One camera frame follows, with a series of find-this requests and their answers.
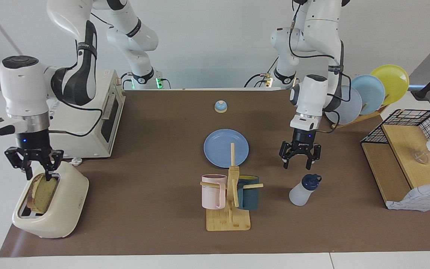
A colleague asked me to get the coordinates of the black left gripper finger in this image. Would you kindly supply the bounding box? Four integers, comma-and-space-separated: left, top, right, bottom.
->
279, 141, 298, 169
305, 144, 322, 169

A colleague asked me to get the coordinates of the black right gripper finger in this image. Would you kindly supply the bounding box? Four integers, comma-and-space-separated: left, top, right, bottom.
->
43, 149, 65, 182
5, 147, 33, 180

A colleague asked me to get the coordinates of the toasted bread slice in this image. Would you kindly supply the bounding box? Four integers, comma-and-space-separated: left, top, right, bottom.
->
27, 173, 59, 214

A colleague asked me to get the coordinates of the seasoning bottle with blue cap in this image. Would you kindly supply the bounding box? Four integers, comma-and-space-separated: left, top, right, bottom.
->
289, 174, 322, 206

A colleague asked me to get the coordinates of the wooden plate rack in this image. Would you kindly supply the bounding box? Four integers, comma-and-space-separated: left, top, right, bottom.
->
319, 104, 389, 130

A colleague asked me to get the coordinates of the pale grey plate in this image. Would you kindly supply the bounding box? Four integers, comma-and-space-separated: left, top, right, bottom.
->
325, 85, 362, 125

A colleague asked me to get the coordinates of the blue round plate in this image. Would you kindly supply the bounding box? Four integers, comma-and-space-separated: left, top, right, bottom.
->
204, 129, 249, 168

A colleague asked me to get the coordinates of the light blue plate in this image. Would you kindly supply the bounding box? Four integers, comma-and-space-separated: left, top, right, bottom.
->
350, 75, 386, 115

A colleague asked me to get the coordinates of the yellow plate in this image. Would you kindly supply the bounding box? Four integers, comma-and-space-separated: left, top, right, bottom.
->
370, 65, 409, 106

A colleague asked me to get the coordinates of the cream two-slot toaster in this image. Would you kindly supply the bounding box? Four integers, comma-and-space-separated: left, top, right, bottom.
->
12, 161, 89, 239

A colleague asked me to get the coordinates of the dark teal mug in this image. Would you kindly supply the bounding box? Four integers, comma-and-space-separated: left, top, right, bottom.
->
236, 175, 260, 210

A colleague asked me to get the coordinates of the white toaster oven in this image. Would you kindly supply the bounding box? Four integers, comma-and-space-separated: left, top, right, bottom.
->
47, 69, 126, 159

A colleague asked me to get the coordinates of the pink ribbed mug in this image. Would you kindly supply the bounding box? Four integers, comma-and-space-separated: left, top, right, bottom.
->
201, 174, 228, 210

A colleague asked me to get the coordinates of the wooden mug tree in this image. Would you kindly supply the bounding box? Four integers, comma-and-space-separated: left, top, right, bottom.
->
200, 143, 264, 231

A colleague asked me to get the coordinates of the brown table mat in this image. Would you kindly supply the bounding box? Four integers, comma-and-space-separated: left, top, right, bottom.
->
0, 90, 430, 257

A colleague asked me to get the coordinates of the small clear glass piece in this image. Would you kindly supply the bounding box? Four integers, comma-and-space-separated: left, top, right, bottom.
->
413, 150, 430, 165

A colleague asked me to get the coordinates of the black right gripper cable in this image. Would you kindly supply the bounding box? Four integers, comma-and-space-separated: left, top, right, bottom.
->
49, 11, 126, 137

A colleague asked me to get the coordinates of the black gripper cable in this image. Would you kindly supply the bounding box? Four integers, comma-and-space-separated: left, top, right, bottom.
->
49, 11, 126, 137
288, 0, 352, 134

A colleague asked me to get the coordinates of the wooden shelf with wire basket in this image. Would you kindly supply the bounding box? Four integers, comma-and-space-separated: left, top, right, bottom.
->
361, 109, 430, 211

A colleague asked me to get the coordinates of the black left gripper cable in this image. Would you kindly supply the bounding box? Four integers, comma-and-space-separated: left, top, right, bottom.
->
288, 0, 352, 134

